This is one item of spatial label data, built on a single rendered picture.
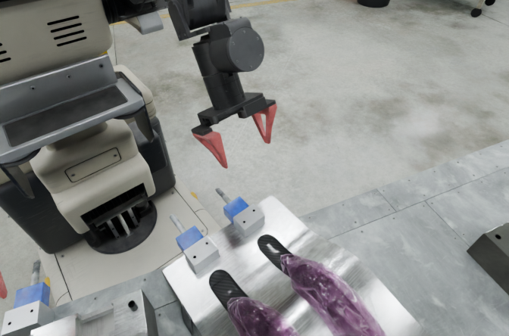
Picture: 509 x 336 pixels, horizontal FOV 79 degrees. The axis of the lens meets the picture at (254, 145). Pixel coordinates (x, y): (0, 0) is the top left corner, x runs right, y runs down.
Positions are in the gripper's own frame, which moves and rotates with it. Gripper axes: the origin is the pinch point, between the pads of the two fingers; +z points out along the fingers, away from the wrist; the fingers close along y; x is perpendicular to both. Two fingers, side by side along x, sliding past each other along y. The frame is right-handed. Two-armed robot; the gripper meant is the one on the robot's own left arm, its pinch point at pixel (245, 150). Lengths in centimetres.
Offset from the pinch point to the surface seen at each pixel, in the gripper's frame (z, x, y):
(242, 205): 12.0, 4.4, -2.5
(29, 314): 10.7, 10.3, -40.6
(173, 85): 9, 202, 62
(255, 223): 13.7, -0.7, -3.4
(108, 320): 14.1, 1.7, -31.2
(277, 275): 19.0, -8.7, -6.4
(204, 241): 12.1, 1.5, -12.9
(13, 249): 44, 132, -67
